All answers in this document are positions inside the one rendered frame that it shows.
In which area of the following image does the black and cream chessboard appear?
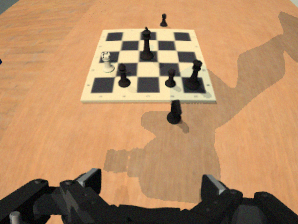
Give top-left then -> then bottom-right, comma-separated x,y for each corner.
80,29 -> 216,103

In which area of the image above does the white rook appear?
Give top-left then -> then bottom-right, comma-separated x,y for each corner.
101,52 -> 114,73

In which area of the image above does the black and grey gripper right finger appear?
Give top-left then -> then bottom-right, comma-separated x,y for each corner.
169,174 -> 298,224

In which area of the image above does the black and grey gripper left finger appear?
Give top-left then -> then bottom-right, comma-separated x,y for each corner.
0,168 -> 128,224

